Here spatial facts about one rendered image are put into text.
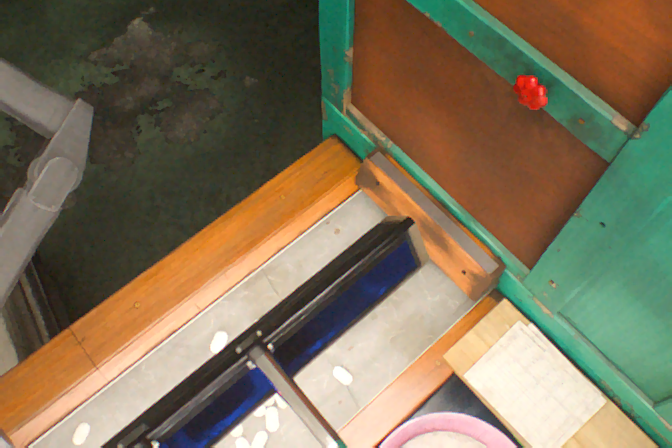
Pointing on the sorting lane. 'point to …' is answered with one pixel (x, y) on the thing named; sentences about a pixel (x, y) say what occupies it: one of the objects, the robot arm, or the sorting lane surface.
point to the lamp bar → (285, 339)
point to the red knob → (530, 92)
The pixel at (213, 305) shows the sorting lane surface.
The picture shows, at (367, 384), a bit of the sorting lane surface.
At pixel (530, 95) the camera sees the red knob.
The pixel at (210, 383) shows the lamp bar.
